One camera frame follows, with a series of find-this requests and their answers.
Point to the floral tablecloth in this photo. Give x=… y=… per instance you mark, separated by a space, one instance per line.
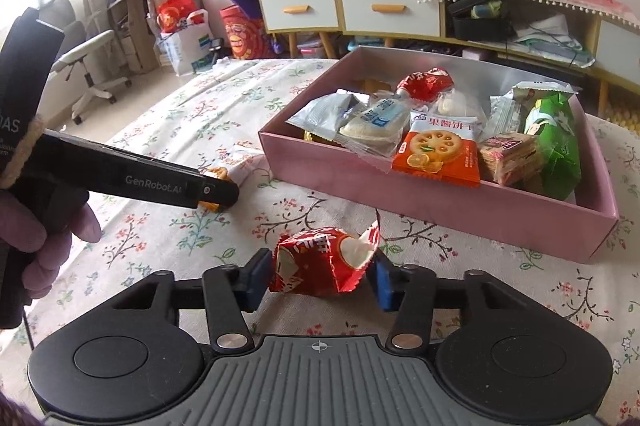
x=175 y=105

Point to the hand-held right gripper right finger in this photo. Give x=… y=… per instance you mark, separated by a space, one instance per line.
x=383 y=287

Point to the pale blue biscuit packet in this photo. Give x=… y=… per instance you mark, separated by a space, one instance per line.
x=320 y=115

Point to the long white snack packet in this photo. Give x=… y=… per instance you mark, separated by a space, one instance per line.
x=507 y=113

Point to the white shopping bag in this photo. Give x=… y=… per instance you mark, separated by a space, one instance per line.
x=187 y=48

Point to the orange jam biscuit packet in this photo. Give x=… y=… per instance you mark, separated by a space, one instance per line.
x=435 y=150

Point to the black storage box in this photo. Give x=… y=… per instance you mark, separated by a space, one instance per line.
x=480 y=18

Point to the white lotus root packet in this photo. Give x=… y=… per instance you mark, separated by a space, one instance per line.
x=235 y=163

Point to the red white-lettered snack packet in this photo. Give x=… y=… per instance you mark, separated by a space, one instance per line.
x=320 y=263

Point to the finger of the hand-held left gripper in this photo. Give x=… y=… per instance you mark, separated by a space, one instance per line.
x=210 y=192

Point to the person's left hand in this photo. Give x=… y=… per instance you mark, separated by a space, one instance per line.
x=57 y=258

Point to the white office chair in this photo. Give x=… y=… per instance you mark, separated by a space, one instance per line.
x=85 y=50

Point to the green potato chip packet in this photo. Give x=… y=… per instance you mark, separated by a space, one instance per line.
x=555 y=145

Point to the white bread roll packet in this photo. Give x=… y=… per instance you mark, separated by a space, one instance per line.
x=375 y=125

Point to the white cabinet drawer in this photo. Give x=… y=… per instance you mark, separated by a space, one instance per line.
x=390 y=8
x=300 y=8
x=620 y=45

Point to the dark purple clothing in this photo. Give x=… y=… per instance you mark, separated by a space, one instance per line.
x=12 y=411

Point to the pile of papers and cloths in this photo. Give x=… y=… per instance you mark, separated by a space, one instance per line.
x=555 y=40

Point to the clear plastic storage bin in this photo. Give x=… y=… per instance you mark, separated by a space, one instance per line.
x=311 y=50

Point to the yellow egg tray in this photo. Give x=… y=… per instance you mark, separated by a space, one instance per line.
x=625 y=115

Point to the clear biscuit packet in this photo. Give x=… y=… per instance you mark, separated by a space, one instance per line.
x=507 y=158

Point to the pink cardboard box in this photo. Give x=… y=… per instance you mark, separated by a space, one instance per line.
x=450 y=216

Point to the small red cartoon snack packet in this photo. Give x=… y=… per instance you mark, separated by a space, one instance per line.
x=425 y=84

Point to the red gift bag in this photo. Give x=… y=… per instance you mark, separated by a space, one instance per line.
x=242 y=33
x=175 y=13

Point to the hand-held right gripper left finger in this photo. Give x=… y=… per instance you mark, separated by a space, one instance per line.
x=257 y=282

